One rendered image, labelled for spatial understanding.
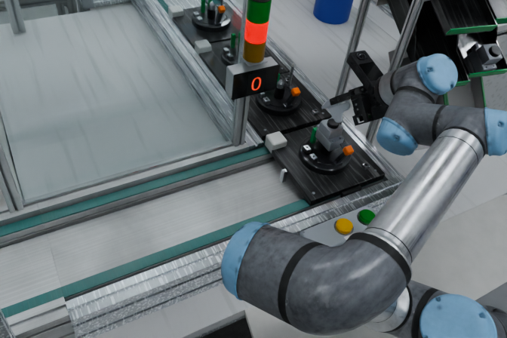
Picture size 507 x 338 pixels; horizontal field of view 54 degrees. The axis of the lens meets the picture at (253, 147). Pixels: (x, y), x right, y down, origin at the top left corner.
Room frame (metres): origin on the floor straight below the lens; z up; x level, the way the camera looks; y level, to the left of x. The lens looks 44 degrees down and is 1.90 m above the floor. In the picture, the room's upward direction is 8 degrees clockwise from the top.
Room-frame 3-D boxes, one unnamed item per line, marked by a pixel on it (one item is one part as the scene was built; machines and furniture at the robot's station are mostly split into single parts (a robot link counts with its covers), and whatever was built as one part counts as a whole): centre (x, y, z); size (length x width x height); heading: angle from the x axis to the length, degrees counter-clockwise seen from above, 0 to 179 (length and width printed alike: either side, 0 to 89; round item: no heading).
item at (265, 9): (0.97, 0.03, 1.38); 0.05 x 0.05 x 0.05
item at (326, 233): (0.75, -0.24, 0.93); 0.21 x 0.07 x 0.06; 123
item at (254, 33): (0.97, 0.03, 1.33); 0.05 x 0.05 x 0.05
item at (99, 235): (0.83, 0.07, 0.91); 0.84 x 0.28 x 0.10; 123
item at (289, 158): (0.98, -0.19, 0.96); 0.24 x 0.24 x 0.02; 33
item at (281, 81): (1.19, -0.05, 1.01); 0.24 x 0.24 x 0.13; 33
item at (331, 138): (0.99, -0.19, 1.06); 0.08 x 0.04 x 0.07; 35
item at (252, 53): (0.97, 0.03, 1.28); 0.05 x 0.05 x 0.05
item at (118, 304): (0.70, -0.05, 0.91); 0.89 x 0.06 x 0.11; 123
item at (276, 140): (1.01, -0.06, 0.97); 0.05 x 0.05 x 0.04; 33
